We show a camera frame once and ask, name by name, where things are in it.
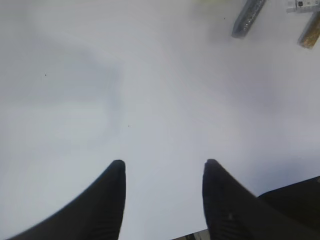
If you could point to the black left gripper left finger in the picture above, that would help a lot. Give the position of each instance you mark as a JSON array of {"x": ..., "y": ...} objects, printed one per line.
[{"x": 96, "y": 214}]

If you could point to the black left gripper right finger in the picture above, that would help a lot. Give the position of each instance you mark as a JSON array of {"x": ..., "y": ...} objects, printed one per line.
[{"x": 233, "y": 213}]

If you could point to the gold glitter pen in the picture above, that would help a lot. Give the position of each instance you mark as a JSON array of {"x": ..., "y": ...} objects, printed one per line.
[{"x": 311, "y": 32}]

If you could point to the silver glitter pen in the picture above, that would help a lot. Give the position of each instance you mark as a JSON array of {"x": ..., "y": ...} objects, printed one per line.
[{"x": 246, "y": 18}]

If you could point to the clear plastic ruler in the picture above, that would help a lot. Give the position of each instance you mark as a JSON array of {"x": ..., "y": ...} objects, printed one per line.
[{"x": 303, "y": 6}]

